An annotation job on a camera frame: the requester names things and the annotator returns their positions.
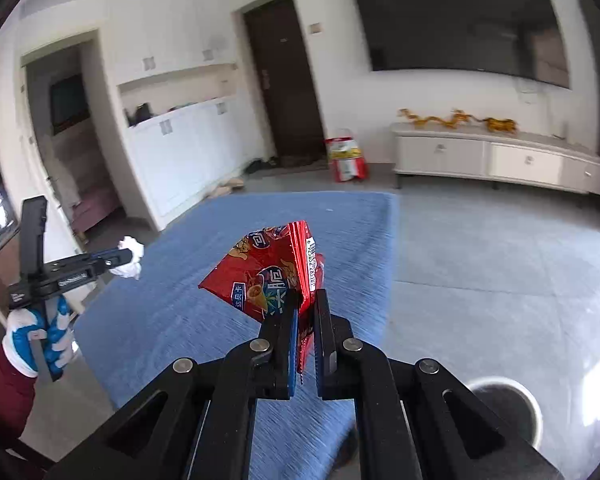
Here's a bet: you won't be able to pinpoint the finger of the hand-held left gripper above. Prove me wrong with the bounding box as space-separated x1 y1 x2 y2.
35 266 108 297
50 247 133 272

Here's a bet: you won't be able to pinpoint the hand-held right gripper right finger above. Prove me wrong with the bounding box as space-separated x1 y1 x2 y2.
314 287 566 480

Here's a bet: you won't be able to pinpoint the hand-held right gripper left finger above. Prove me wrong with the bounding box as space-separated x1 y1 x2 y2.
45 287 301 480

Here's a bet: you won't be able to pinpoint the white tissue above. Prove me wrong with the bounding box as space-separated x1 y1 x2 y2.
111 236 146 281

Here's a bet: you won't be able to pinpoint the red snack bag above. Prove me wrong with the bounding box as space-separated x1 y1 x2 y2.
198 220 327 386

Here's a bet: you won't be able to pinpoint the white round trash bin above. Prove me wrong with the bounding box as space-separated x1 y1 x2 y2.
465 376 543 452

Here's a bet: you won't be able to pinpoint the person's left hand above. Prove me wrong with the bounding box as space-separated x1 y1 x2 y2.
2 296 79 380

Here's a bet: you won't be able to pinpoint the blue blanket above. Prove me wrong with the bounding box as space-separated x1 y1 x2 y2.
74 191 401 480

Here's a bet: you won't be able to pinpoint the beige slippers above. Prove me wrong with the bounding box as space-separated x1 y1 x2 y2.
207 176 246 197

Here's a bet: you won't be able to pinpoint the dark shoes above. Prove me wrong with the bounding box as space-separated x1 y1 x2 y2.
242 157 279 175

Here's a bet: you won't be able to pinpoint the red gift bag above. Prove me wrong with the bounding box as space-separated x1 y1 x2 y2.
325 132 369 182

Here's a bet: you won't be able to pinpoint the dark brown door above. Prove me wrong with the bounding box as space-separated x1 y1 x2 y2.
243 0 327 168

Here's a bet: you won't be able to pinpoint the white television cabinet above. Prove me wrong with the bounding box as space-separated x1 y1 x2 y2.
391 122 600 196

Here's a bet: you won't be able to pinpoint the golden dragon ornament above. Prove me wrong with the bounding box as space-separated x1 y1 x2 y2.
399 108 483 131

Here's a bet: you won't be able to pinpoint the golden tiger ornament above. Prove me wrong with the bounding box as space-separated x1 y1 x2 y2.
482 117 519 135

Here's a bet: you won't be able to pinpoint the white wall cabinet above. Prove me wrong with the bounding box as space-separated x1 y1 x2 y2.
100 0 281 231

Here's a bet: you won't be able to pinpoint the wall television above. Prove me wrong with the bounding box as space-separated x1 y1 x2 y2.
347 0 572 90

